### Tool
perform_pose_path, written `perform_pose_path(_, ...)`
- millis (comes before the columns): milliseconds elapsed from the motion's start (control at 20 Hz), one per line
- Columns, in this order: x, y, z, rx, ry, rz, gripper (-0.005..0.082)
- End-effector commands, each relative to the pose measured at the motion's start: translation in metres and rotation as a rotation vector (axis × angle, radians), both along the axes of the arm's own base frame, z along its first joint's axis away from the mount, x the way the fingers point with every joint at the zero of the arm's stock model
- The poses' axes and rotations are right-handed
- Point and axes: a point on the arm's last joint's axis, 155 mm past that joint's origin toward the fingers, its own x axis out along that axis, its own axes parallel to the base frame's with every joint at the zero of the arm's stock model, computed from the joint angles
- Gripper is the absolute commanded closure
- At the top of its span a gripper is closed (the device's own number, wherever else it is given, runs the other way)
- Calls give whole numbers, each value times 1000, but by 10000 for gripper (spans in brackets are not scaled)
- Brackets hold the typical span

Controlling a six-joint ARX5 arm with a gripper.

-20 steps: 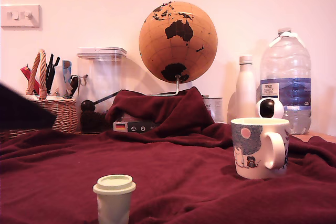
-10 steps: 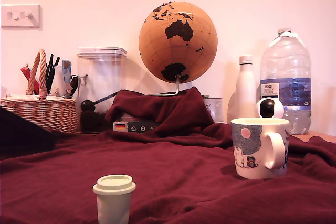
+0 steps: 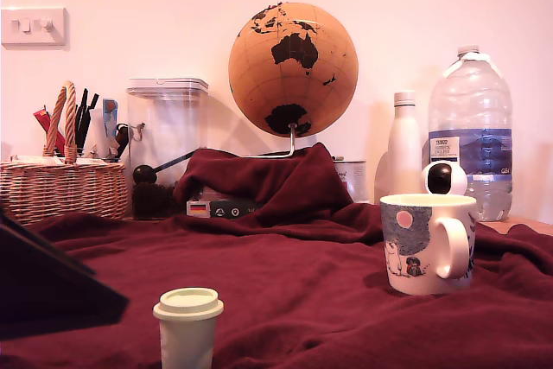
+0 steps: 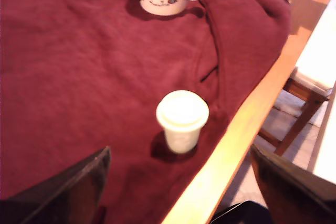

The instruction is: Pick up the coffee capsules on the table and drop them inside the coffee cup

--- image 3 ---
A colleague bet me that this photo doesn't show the cream coffee capsule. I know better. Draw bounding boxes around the cream coffee capsule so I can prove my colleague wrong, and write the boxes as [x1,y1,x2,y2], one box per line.
[152,286,226,369]

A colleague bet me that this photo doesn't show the black coffee scoop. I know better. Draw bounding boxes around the black coffee scoop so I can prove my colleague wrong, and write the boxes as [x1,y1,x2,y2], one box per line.
[132,149,200,185]

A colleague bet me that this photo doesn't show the wicker basket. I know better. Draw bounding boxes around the wicker basket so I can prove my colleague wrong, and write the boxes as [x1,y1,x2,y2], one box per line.
[0,80,130,227]

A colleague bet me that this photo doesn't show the white papers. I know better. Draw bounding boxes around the white papers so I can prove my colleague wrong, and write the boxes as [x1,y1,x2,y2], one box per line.
[10,155,109,166]

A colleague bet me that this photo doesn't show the red packet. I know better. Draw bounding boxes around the red packet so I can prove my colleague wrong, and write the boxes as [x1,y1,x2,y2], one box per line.
[33,105,66,156]

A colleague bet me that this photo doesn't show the black kitchen utensil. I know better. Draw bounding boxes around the black kitchen utensil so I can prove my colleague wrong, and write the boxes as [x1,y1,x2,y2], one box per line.
[74,88,90,152]
[84,92,99,150]

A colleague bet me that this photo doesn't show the blue and white card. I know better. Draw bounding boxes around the blue and white card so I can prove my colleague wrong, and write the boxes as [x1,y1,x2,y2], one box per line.
[102,98,119,139]

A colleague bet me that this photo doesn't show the dark box with flag print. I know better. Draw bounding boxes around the dark box with flag print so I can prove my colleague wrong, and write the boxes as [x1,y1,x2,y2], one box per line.
[186,187,267,219]

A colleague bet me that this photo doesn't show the clear plastic storage container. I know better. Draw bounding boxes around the clear plastic storage container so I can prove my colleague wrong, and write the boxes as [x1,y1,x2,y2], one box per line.
[125,77,209,219]

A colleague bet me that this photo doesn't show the dark red fleece cloth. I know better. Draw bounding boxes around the dark red fleece cloth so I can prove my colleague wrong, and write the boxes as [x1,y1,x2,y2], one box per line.
[0,142,553,369]

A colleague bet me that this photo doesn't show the metal globe stand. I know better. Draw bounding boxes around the metal globe stand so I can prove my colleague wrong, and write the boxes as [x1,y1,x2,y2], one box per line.
[241,123,299,158]

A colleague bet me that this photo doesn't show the cork globe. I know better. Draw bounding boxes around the cork globe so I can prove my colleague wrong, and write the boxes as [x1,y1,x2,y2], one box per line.
[228,2,359,138]

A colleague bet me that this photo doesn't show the metal tin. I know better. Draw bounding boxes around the metal tin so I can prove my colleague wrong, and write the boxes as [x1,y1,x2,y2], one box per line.
[332,156,368,204]

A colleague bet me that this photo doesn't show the white illustrated mug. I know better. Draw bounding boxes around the white illustrated mug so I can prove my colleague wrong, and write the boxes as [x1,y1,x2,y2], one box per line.
[379,193,478,296]

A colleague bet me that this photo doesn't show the slim white bottle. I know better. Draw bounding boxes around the slim white bottle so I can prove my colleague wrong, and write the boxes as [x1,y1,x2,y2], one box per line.
[374,91,424,205]

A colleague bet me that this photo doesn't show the large clear water bottle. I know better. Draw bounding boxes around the large clear water bottle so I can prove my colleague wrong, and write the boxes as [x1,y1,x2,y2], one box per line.
[427,45,514,222]

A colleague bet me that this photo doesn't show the brown handled tool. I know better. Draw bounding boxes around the brown handled tool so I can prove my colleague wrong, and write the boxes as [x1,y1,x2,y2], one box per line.
[112,123,130,161]

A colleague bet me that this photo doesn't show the white wall switch plate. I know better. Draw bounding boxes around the white wall switch plate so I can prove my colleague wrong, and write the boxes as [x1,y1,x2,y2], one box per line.
[1,7,69,47]

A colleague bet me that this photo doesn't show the small white round camera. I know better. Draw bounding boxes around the small white round camera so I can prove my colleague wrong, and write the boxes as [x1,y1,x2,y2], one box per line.
[420,162,468,195]

